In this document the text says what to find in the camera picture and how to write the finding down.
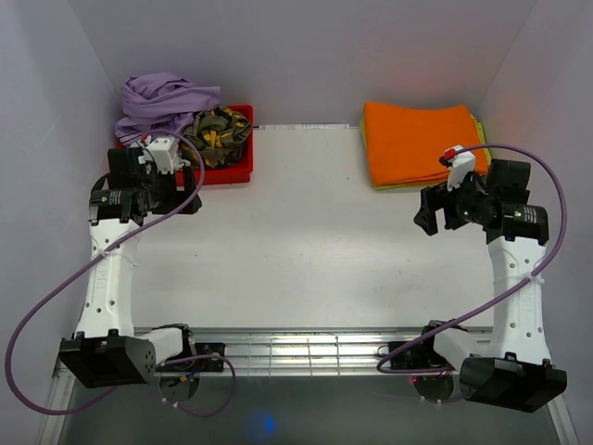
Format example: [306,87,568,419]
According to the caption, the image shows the aluminium mounting rail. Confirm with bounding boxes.
[38,328,578,444]

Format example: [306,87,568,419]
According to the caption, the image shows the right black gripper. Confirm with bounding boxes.
[412,168,493,235]

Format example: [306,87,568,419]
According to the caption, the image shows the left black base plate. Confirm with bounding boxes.
[157,342,226,374]

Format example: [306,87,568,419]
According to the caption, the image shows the camouflage trousers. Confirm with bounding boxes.
[183,107,252,170]

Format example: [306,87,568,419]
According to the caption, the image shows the folded orange trousers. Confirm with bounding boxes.
[362,100,492,185]

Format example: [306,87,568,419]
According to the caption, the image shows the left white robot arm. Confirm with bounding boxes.
[58,136,201,388]

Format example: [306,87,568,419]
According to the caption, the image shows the purple trousers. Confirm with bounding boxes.
[115,72,221,145]

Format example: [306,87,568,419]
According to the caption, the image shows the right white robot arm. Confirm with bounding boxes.
[414,153,567,413]

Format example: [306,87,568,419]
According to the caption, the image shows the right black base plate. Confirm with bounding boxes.
[389,338,453,372]

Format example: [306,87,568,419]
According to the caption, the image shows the red plastic bin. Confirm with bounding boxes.
[181,105,254,185]

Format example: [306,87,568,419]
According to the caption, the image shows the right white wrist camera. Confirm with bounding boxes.
[439,145,475,192]

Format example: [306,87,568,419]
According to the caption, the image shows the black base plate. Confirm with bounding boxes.
[157,342,226,374]
[389,338,453,372]

